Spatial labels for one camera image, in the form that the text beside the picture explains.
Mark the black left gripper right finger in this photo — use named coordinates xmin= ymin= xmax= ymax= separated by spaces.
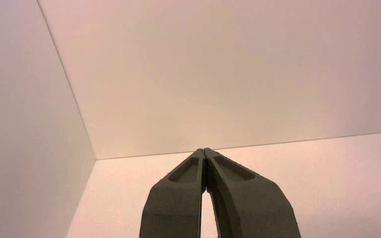
xmin=205 ymin=148 xmax=302 ymax=238

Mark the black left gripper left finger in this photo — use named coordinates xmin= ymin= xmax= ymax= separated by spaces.
xmin=139 ymin=148 xmax=206 ymax=238

